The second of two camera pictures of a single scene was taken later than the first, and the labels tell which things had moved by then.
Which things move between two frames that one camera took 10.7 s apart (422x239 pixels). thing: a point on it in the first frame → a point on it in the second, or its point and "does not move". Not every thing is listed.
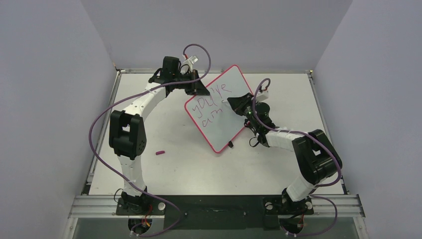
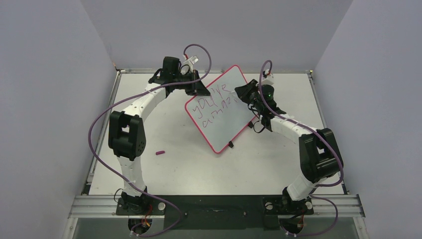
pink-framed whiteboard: x=215 y=115 does not move
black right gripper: x=244 y=105 → x=250 y=95
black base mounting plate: x=216 y=211 does not move
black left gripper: x=201 y=89 does not move
